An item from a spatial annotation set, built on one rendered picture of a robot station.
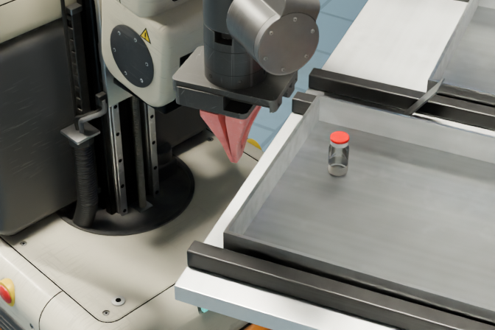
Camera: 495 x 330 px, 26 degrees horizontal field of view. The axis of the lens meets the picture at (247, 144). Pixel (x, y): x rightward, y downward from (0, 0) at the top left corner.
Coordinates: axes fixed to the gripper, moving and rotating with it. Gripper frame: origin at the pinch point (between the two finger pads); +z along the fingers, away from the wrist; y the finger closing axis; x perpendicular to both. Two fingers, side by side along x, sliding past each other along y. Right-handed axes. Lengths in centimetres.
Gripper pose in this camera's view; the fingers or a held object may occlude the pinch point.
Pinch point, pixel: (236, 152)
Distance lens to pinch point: 103.8
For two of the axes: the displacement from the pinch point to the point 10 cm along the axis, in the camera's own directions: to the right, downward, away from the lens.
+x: 3.7, -5.4, 7.5
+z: 0.0, 8.1, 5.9
